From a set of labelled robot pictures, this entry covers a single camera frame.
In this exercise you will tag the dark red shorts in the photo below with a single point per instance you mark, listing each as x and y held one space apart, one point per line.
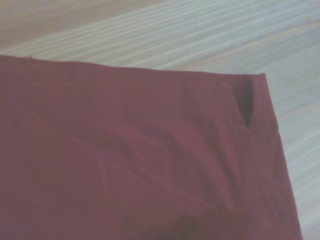
140 160

